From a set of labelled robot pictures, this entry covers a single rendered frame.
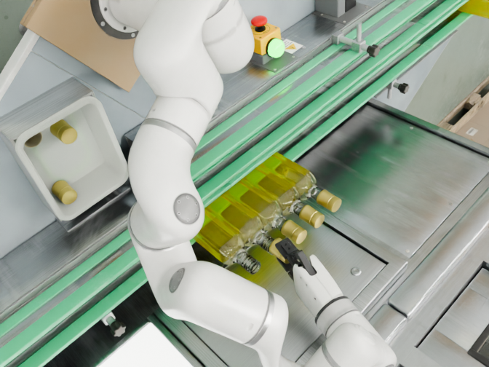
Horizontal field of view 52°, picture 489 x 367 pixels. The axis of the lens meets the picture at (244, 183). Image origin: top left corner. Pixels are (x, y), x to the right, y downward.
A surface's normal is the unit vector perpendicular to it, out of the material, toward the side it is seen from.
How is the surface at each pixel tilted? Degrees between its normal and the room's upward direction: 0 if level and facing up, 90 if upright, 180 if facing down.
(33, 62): 0
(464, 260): 90
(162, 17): 93
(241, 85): 90
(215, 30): 31
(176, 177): 55
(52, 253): 90
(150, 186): 68
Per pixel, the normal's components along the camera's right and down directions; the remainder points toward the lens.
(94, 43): 0.69, 0.45
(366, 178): -0.14, -0.68
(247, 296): 0.53, -0.48
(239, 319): 0.25, 0.18
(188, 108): 0.43, -0.18
